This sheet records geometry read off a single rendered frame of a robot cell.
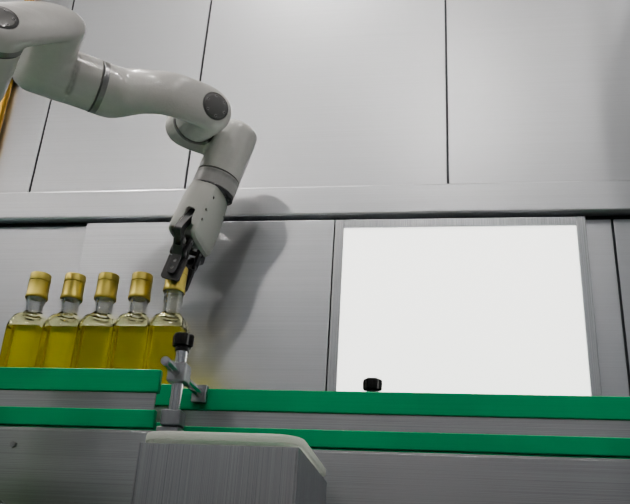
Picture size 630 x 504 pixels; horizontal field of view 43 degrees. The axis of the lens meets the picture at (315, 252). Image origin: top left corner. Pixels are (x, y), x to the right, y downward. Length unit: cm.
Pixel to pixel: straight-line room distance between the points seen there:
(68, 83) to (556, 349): 87
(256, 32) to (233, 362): 73
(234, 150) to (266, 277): 23
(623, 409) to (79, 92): 91
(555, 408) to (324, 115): 75
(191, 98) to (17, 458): 59
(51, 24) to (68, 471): 61
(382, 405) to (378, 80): 72
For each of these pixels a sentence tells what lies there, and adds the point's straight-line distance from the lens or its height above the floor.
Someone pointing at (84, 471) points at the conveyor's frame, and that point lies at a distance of 109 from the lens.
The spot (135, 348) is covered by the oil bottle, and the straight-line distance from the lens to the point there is 126.
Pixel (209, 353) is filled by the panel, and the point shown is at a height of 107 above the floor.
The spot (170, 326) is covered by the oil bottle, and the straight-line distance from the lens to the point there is 125.
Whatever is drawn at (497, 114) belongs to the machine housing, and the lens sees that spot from 157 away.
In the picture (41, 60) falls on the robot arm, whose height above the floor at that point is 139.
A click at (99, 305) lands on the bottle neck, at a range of 132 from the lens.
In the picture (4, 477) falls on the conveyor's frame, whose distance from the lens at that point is 114.
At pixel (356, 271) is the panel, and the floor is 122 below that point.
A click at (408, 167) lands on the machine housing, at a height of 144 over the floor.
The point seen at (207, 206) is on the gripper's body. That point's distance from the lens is 130.
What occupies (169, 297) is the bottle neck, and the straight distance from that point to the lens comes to 128.
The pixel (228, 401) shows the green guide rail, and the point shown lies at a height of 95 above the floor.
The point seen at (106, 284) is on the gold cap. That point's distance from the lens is 133.
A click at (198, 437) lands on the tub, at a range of 86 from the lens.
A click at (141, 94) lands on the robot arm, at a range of 129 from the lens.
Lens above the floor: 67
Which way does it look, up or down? 25 degrees up
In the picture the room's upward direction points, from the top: 4 degrees clockwise
